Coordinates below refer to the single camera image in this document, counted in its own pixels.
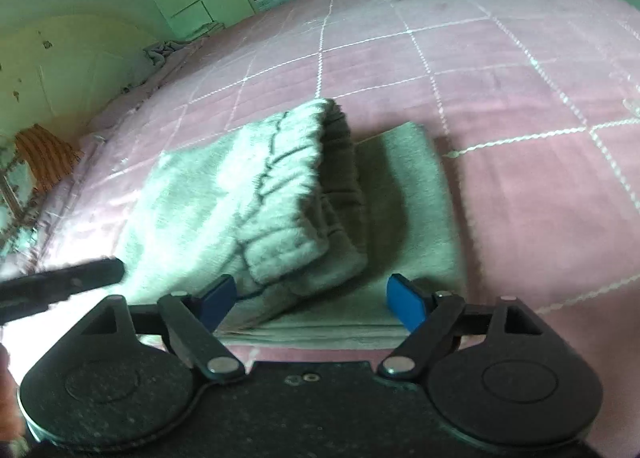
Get orange striped pillow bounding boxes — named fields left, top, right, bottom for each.
left=15, top=124, right=82, bottom=194

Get pink checked bed sheet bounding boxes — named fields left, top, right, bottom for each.
left=0, top=0, right=640, bottom=419

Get grey-green knit pants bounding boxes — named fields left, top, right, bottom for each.
left=115, top=100, right=465, bottom=350

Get crumpled grey cloth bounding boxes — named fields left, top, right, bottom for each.
left=143, top=22, right=226, bottom=66

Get person's left hand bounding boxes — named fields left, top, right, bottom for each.
left=0, top=345, right=24, bottom=442

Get patterned teal cloth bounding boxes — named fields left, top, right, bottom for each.
left=1, top=126, right=48, bottom=258

